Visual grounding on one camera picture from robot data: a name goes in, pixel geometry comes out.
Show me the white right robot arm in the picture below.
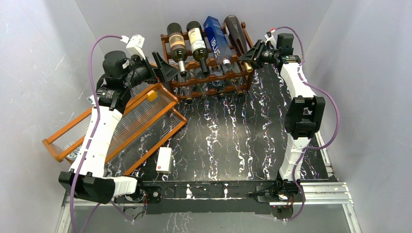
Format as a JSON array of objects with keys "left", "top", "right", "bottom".
[{"left": 239, "top": 30, "right": 326, "bottom": 181}]

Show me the clear bottle without cap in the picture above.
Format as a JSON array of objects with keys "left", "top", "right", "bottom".
[{"left": 196, "top": 73, "right": 208, "bottom": 99}]

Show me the blue square bottle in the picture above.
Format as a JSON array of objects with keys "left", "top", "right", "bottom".
[{"left": 203, "top": 16, "right": 233, "bottom": 70}]

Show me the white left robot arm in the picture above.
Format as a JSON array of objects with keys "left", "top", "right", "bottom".
[{"left": 58, "top": 50, "right": 179, "bottom": 204}]

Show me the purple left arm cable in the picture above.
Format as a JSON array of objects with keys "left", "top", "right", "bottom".
[{"left": 69, "top": 34, "right": 130, "bottom": 233}]

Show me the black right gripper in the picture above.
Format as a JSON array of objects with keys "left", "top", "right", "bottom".
[{"left": 236, "top": 40, "right": 278, "bottom": 70}]

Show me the blue white tape roll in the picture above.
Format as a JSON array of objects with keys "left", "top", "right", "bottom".
[{"left": 66, "top": 150, "right": 79, "bottom": 162}]

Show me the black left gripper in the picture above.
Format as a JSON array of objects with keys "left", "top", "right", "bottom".
[{"left": 122, "top": 52, "right": 180, "bottom": 90}]

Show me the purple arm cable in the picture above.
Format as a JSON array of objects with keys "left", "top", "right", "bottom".
[
  {"left": 69, "top": 34, "right": 130, "bottom": 233},
  {"left": 270, "top": 26, "right": 341, "bottom": 222}
]

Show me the brown wooden wine rack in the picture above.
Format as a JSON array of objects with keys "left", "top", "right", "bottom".
[{"left": 160, "top": 22, "right": 260, "bottom": 100}]

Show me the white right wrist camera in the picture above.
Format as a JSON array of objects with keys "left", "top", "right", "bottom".
[{"left": 264, "top": 28, "right": 276, "bottom": 49}]

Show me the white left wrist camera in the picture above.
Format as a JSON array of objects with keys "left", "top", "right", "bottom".
[{"left": 126, "top": 34, "right": 146, "bottom": 60}]

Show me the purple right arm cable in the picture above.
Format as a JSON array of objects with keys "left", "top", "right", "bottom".
[{"left": 270, "top": 26, "right": 341, "bottom": 222}]

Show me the green bottle with white label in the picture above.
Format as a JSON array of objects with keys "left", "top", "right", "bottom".
[{"left": 186, "top": 21, "right": 209, "bottom": 77}]

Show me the white box with red label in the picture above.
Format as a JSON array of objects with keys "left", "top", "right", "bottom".
[{"left": 156, "top": 147, "right": 172, "bottom": 174}]

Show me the orange wooden tiered shelf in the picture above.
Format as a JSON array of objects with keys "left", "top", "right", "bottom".
[{"left": 42, "top": 83, "right": 187, "bottom": 176}]

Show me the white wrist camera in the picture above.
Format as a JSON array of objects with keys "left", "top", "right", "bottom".
[
  {"left": 264, "top": 28, "right": 276, "bottom": 49},
  {"left": 126, "top": 34, "right": 146, "bottom": 60}
]

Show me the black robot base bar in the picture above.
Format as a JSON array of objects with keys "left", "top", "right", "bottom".
[{"left": 114, "top": 179, "right": 305, "bottom": 216}]

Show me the clear bottle with cork cap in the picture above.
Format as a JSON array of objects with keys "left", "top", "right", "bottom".
[{"left": 230, "top": 63, "right": 244, "bottom": 98}]

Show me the dark red gold-capped bottle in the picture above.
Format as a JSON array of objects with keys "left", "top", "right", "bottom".
[{"left": 224, "top": 15, "right": 248, "bottom": 57}]

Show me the green bottle with tan label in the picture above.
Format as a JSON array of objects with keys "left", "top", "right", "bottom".
[{"left": 167, "top": 22, "right": 188, "bottom": 77}]

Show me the clear bottle with gold cap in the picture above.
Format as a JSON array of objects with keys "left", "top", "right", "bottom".
[{"left": 179, "top": 71, "right": 193, "bottom": 104}]

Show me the yellow block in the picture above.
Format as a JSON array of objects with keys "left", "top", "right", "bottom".
[{"left": 146, "top": 90, "right": 158, "bottom": 102}]

